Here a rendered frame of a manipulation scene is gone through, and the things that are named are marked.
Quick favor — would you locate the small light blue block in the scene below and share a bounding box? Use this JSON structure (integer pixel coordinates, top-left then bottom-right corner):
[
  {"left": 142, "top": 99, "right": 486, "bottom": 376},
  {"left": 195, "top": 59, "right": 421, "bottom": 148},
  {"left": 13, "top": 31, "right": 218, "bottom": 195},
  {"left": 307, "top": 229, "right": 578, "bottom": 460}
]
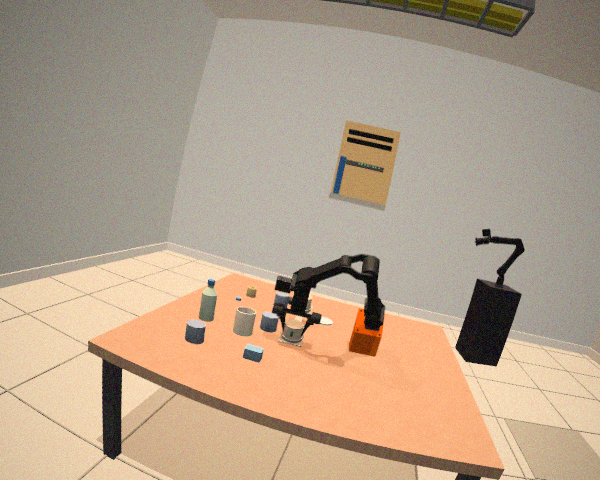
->
[{"left": 242, "top": 343, "right": 265, "bottom": 363}]

